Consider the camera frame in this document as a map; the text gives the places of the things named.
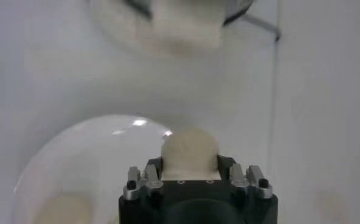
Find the grey cooker power cord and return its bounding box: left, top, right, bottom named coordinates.
left=242, top=13, right=283, bottom=42

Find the round white plate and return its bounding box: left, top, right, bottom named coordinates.
left=12, top=114, right=176, bottom=224

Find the cream electric cooker pot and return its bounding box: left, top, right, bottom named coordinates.
left=88, top=0, right=255, bottom=58

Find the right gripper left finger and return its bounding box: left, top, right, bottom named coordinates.
left=122, top=156, right=165, bottom=201

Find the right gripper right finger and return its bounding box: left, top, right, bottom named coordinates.
left=217, top=154, right=274, bottom=200

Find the white steamed baozi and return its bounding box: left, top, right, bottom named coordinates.
left=32, top=194, right=94, bottom=224
left=161, top=127, right=220, bottom=181

